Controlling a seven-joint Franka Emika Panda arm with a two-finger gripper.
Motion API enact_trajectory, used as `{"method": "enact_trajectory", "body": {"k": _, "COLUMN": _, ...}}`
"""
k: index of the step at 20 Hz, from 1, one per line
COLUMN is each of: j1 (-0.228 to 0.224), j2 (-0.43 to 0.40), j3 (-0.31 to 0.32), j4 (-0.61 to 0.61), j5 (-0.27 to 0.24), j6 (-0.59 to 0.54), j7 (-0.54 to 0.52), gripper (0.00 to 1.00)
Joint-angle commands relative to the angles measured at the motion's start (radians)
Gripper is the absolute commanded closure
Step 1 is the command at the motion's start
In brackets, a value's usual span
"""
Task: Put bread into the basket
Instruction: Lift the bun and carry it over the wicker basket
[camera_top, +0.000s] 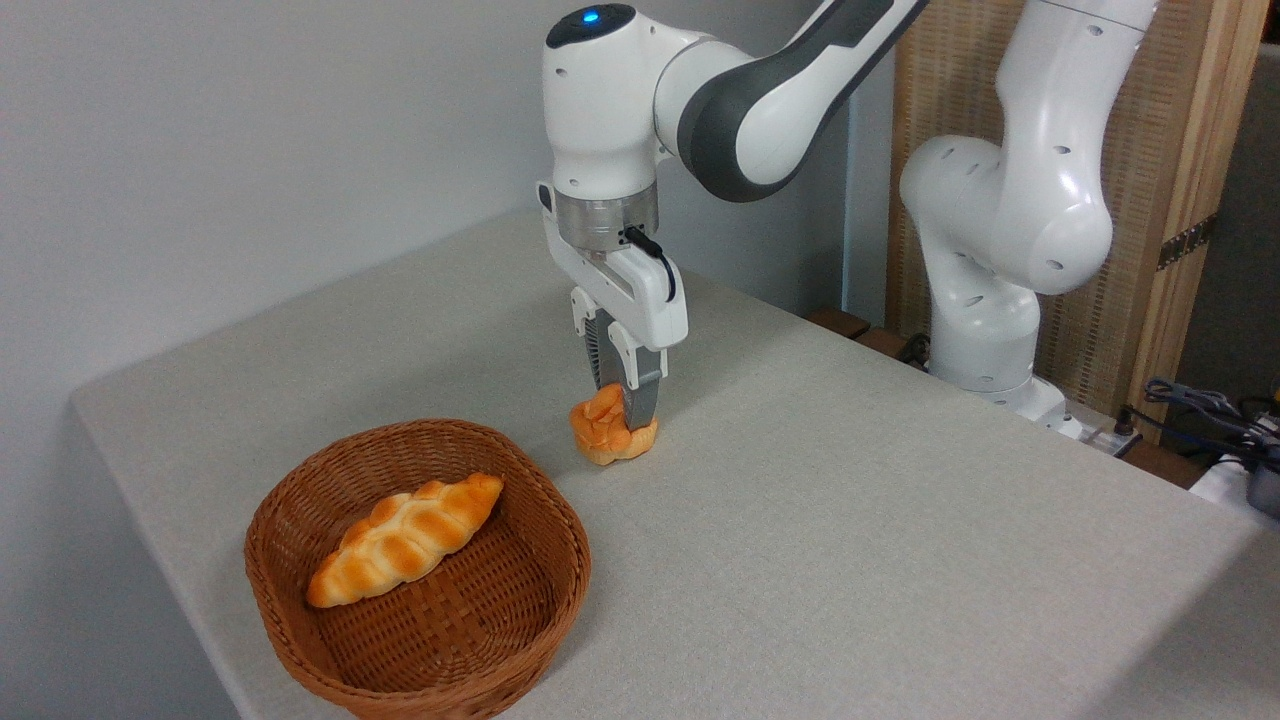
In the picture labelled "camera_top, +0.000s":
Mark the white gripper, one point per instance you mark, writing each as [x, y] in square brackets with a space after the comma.
[650, 300]

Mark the brown wicker basket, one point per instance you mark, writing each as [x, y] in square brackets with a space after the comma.
[470, 640]

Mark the round bread roll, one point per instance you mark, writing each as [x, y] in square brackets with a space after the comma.
[598, 428]

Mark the grey tablecloth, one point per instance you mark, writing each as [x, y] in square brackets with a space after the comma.
[850, 550]

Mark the metal screen hinge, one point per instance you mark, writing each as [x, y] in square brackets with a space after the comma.
[1188, 242]

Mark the long braided bread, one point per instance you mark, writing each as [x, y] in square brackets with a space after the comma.
[400, 540]

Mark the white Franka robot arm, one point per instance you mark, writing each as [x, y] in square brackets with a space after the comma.
[1040, 220]

